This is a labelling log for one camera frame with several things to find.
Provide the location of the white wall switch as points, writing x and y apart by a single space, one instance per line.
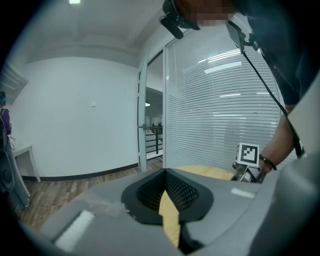
93 103

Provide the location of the round yellow wooden table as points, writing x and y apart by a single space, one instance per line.
200 171

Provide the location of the black wristband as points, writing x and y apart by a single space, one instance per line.
267 161

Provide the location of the white framed glass door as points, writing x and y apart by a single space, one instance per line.
150 112

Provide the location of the ceiling light panel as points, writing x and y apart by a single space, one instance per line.
74 1

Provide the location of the person's dark shirt torso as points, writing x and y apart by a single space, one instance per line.
282 37

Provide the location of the black stair railing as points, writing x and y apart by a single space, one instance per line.
153 140

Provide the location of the ceiling air vent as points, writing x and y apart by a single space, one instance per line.
13 77

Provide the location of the black head-worn camera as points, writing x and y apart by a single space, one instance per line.
175 17

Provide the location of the person's right forearm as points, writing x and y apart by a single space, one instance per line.
280 142

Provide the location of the small white table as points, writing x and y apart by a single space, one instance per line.
25 155

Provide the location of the black round-backed chair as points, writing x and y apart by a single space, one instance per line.
7 175

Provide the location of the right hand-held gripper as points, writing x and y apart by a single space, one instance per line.
247 155

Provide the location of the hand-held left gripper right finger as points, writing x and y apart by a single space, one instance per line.
225 207

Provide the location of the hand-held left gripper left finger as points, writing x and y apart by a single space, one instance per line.
100 220

